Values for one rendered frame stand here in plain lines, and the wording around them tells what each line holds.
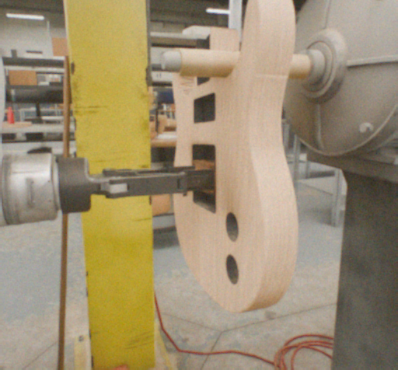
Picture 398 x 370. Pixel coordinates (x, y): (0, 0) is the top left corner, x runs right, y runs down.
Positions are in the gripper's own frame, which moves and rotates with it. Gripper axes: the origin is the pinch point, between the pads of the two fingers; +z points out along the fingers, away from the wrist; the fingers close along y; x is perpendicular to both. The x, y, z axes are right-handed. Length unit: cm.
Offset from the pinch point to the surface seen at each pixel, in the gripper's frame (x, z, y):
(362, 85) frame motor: 11.7, 15.9, 15.4
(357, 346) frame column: -35.5, 32.1, -0.6
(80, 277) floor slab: -87, -20, -190
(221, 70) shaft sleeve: 14.1, -0.6, 9.6
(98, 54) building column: 36, -9, -77
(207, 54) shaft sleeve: 16.0, -2.5, 9.7
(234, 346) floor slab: -97, 51, -95
